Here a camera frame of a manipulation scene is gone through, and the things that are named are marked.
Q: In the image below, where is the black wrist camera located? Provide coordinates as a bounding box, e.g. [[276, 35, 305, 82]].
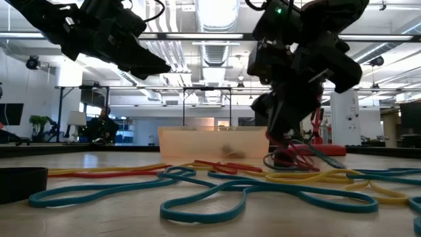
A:
[[247, 39, 276, 86], [108, 8, 148, 38]]

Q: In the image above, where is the red desk lamp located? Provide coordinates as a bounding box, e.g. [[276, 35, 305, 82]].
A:
[[292, 98, 347, 157]]

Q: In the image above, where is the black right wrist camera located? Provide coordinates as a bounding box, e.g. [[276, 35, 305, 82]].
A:
[[247, 39, 276, 86]]

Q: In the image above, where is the person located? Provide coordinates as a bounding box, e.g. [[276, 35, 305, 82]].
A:
[[86, 105, 120, 145]]

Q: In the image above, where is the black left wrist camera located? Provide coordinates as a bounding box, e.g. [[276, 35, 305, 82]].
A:
[[108, 8, 148, 38]]

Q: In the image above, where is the yellow rubber band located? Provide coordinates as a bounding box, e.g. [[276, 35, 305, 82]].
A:
[[47, 162, 169, 176], [343, 179, 411, 205], [265, 168, 364, 185]]

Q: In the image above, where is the wide black rubber band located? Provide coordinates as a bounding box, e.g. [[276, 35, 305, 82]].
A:
[[0, 167, 49, 205]]

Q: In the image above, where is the black monitor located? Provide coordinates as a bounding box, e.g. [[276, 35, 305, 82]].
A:
[[399, 101, 421, 132], [0, 103, 25, 126]]

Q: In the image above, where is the black metal table frame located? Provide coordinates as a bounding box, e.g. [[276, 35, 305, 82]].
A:
[[182, 86, 233, 128], [54, 84, 111, 144]]

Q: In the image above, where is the white shade table lamp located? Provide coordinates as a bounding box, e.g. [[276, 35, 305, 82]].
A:
[[66, 111, 87, 136]]

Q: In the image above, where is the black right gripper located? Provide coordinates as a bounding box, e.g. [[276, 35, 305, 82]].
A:
[[267, 35, 363, 166]]

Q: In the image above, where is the black ceiling-hung device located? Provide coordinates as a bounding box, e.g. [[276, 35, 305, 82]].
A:
[[368, 55, 385, 68], [26, 55, 41, 71]]

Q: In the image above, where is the orange translucent plastic bin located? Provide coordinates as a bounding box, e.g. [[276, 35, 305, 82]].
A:
[[157, 126, 270, 159]]

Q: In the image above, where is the black aluminium table frame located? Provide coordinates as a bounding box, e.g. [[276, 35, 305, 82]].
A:
[[0, 144, 421, 159]]

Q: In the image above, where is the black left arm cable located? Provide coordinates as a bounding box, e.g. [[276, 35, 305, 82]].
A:
[[121, 0, 166, 23]]

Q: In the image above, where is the dark red rubber band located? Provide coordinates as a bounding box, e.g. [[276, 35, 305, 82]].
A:
[[264, 132, 297, 167]]

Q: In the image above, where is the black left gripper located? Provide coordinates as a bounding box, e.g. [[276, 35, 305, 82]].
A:
[[70, 18, 172, 81]]

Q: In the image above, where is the potted green plant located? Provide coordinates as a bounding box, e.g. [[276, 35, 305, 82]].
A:
[[28, 115, 50, 142]]

